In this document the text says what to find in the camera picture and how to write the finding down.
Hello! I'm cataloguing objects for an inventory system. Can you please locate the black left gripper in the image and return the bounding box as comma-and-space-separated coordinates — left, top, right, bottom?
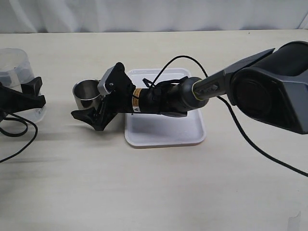
0, 77, 46, 118

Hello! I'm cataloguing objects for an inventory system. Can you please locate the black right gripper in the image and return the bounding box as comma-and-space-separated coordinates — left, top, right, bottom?
71, 62, 136, 131

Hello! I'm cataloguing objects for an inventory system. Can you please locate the stainless steel cup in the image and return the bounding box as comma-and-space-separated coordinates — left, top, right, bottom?
72, 79, 102, 110

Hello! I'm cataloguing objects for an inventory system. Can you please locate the clear plastic measuring jug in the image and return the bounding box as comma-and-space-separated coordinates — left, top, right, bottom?
0, 48, 46, 123

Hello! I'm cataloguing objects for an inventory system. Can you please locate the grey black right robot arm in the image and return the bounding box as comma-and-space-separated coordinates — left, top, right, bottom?
71, 41, 308, 134

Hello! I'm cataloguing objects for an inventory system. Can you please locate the white rectangular plastic tray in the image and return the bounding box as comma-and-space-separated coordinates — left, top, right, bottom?
125, 68, 206, 148

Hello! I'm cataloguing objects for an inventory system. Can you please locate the white backdrop curtain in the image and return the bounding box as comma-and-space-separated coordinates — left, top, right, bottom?
0, 0, 308, 33

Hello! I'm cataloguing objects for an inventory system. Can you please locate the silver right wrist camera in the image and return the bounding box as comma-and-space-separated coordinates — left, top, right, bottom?
97, 66, 116, 96

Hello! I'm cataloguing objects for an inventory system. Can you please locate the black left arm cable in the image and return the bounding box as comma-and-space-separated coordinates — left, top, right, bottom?
0, 111, 39, 163

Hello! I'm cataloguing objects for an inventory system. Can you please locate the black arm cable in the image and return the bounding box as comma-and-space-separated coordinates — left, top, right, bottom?
0, 111, 39, 163
142, 55, 308, 177

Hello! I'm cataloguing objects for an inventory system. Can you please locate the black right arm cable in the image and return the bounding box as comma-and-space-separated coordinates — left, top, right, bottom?
142, 55, 308, 177

